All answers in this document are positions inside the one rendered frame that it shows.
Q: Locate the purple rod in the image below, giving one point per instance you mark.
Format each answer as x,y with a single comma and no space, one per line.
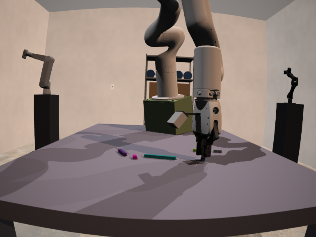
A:
122,152

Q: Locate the turquoise rod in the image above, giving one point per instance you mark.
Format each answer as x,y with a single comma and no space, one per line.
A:
166,157

